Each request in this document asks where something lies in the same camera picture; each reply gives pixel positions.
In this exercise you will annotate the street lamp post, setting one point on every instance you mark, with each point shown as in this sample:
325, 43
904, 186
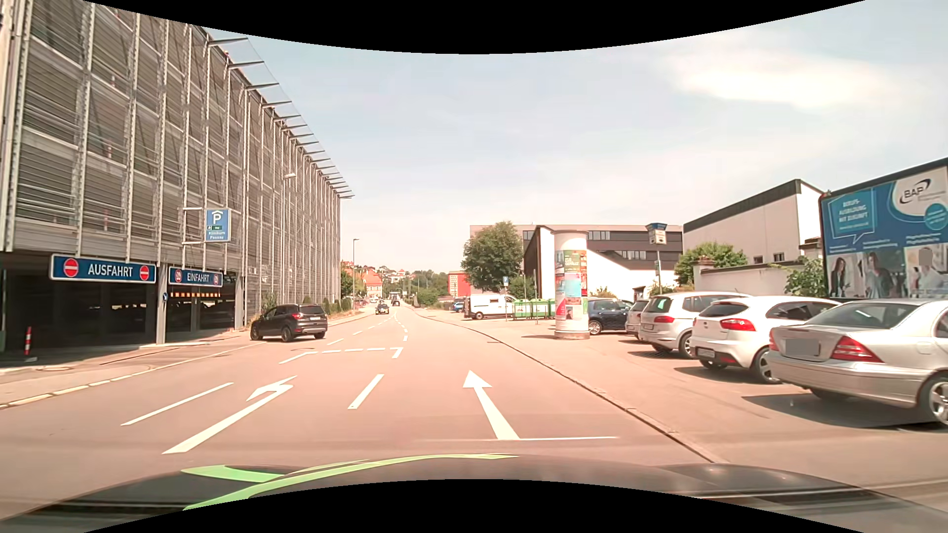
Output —
354, 270

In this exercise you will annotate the green bushy tree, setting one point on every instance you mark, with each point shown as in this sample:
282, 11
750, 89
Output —
707, 259

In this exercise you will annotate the white hatchback car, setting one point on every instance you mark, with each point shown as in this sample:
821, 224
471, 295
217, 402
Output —
748, 329

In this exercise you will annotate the paved parking area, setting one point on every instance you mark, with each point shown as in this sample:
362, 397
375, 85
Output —
711, 400

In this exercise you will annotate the low white wall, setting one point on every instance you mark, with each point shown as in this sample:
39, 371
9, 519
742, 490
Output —
748, 280

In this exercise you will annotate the dark grey suv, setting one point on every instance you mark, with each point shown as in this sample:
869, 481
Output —
290, 322

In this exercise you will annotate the multi-storey car park building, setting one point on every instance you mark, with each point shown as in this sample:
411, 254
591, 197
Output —
148, 170

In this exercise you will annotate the grey asphalt road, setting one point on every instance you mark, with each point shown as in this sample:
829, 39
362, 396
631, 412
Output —
415, 400

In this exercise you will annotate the large blue billboard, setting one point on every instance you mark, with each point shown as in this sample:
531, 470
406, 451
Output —
885, 237

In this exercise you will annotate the grey car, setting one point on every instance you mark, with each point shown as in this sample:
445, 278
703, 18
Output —
635, 317

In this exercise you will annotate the sign on tall post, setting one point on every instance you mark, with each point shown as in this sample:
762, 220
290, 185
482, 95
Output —
657, 252

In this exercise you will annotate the red building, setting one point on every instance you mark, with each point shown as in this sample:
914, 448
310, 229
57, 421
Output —
459, 284

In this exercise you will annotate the green containers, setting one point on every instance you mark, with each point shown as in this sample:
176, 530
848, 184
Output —
533, 309

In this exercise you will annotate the white flat-roofed building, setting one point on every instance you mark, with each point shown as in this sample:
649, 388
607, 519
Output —
755, 222

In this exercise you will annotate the white van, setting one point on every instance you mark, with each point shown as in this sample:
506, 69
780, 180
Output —
487, 305

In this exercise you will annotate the car's own bonnet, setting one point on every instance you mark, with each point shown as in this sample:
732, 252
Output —
415, 474

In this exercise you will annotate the white and dark building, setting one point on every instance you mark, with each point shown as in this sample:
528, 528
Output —
615, 259

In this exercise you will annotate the dark blue car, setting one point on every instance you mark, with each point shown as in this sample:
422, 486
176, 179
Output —
607, 315

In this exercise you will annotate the road markings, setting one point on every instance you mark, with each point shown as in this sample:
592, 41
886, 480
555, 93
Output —
489, 411

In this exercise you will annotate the round advertising column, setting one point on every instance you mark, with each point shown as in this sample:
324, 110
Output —
571, 285

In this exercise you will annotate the red and white bollard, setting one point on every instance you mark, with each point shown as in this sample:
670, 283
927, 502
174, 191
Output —
28, 340

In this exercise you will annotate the silver estate car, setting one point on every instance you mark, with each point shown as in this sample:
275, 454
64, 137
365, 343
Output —
670, 320

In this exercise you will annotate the silver saloon car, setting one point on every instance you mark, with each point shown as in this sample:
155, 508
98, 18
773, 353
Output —
866, 355

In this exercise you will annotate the green leafy tree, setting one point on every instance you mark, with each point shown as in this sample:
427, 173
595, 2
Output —
492, 255

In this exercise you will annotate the green bush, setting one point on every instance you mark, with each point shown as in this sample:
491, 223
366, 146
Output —
807, 280

